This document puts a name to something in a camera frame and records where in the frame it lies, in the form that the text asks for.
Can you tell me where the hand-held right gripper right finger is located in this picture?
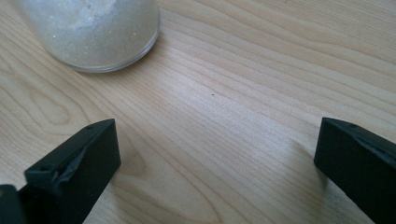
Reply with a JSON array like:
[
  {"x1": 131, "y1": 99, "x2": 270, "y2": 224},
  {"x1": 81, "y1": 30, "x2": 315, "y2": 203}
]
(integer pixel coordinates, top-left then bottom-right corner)
[{"x1": 313, "y1": 117, "x2": 396, "y2": 224}]

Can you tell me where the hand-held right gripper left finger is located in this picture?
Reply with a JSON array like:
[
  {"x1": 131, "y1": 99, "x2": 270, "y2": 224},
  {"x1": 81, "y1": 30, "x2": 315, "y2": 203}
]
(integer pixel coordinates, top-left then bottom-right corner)
[{"x1": 18, "y1": 118, "x2": 122, "y2": 224}]

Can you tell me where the clear glass jar white powder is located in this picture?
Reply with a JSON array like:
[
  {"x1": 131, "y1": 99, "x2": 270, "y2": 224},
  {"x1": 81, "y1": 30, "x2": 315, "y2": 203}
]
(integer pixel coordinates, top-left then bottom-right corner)
[{"x1": 12, "y1": 0, "x2": 162, "y2": 74}]

